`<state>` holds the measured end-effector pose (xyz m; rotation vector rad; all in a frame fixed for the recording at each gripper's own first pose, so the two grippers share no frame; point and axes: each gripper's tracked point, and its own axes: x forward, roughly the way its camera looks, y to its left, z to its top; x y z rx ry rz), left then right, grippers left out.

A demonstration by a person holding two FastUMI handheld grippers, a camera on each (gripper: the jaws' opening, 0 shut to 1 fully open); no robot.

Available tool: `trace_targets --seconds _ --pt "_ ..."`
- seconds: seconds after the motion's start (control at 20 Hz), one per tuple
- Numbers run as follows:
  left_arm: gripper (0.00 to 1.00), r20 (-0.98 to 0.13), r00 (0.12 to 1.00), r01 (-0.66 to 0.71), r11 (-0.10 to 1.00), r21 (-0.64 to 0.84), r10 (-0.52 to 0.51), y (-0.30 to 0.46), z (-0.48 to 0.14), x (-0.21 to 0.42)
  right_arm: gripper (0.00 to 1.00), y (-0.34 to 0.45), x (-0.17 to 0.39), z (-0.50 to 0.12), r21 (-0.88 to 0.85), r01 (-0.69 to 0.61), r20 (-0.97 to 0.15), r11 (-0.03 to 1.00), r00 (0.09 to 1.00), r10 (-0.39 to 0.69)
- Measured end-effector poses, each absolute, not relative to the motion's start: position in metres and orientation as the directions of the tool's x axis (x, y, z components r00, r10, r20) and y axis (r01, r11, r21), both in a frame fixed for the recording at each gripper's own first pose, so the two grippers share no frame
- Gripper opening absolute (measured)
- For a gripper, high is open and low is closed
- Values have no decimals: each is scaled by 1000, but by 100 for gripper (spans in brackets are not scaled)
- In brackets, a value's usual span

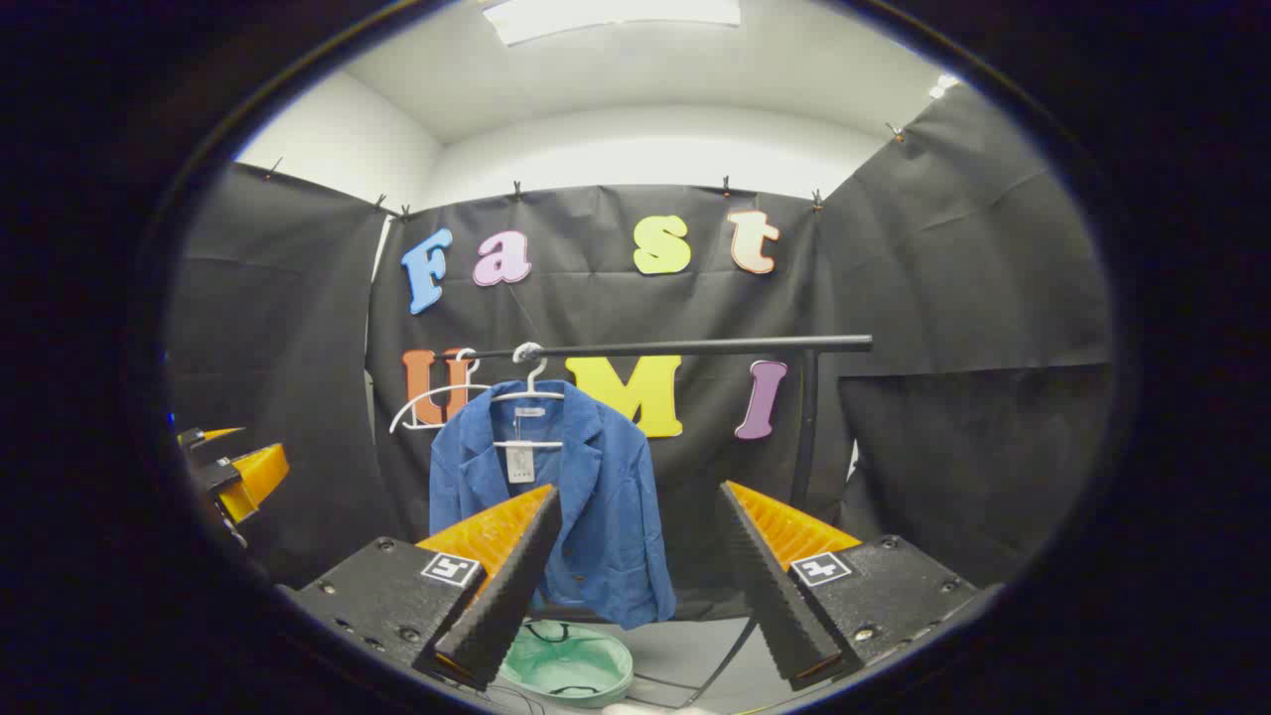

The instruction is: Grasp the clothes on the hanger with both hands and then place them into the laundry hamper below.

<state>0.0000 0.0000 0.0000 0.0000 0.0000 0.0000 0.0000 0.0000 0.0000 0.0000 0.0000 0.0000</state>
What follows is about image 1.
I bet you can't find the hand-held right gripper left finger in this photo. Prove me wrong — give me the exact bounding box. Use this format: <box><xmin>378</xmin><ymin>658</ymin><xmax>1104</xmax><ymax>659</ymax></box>
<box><xmin>283</xmin><ymin>484</ymin><xmax>564</xmax><ymax>693</ymax></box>

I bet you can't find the blue jacket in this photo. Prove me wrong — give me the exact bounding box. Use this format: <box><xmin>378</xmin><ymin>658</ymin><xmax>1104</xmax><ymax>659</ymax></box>
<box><xmin>429</xmin><ymin>380</ymin><xmax>678</xmax><ymax>631</ymax></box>

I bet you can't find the large ceiling light panel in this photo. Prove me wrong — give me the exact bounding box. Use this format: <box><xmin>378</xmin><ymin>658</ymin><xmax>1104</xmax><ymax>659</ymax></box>
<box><xmin>482</xmin><ymin>0</ymin><xmax>742</xmax><ymax>47</ymax></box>

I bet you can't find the black clothes rack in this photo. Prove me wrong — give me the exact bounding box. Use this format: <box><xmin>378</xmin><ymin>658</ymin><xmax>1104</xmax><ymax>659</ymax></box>
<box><xmin>437</xmin><ymin>336</ymin><xmax>873</xmax><ymax>708</ymax></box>

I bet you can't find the green laundry hamper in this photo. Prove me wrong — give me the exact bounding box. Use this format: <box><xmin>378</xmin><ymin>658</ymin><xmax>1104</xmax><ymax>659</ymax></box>
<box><xmin>496</xmin><ymin>621</ymin><xmax>635</xmax><ymax>708</ymax></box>

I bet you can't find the black backdrop cloth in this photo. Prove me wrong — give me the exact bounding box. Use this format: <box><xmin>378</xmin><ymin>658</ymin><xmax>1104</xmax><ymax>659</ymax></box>
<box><xmin>167</xmin><ymin>84</ymin><xmax>1113</xmax><ymax>622</ymax></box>

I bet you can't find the white hanger with hook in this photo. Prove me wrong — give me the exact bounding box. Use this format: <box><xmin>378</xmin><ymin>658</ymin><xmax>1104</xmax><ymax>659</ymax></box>
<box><xmin>491</xmin><ymin>343</ymin><xmax>568</xmax><ymax>450</ymax></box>

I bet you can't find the white plain hanger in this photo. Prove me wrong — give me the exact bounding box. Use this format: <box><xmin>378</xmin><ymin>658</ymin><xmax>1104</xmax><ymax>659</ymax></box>
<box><xmin>389</xmin><ymin>348</ymin><xmax>494</xmax><ymax>435</ymax></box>

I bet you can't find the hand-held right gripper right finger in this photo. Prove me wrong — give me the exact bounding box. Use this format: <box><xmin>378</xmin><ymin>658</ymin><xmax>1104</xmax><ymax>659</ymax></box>
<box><xmin>717</xmin><ymin>481</ymin><xmax>984</xmax><ymax>693</ymax></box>

